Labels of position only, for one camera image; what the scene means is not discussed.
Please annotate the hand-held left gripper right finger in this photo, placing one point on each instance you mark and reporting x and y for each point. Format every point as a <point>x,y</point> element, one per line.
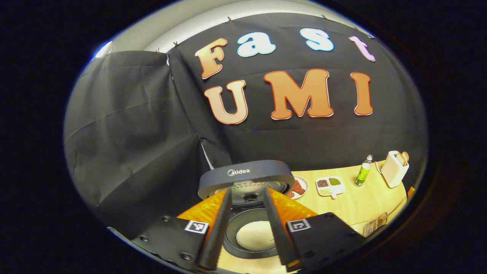
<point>279,232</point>

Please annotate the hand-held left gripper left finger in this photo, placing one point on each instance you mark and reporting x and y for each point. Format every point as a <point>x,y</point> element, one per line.
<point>217,232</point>

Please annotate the white rice pile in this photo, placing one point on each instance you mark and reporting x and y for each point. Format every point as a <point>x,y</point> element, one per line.
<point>253,236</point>

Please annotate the black silver rice cooker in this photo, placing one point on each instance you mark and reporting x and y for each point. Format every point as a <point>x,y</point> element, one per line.
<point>243,172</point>

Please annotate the wooden spoon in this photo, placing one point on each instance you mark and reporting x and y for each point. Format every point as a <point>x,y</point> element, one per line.
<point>392,212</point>

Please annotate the red meat piece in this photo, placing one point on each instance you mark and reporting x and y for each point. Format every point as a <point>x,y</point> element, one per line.
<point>290,194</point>
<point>299,187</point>

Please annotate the white round plate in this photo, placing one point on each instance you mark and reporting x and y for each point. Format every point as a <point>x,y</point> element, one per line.
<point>303,182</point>

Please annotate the white divided dish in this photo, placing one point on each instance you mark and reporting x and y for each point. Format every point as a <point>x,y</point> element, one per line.
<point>330,187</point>

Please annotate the green drink bottle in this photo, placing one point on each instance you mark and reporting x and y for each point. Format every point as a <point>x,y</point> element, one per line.
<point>363,173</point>

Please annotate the white toaster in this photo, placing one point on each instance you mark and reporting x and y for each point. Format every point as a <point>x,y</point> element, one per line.
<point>392,173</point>

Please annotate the bread slice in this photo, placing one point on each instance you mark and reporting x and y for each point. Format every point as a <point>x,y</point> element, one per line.
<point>406,156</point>
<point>400,158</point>

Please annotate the ceiling light panel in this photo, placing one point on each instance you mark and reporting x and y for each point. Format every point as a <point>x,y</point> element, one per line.
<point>102,49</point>

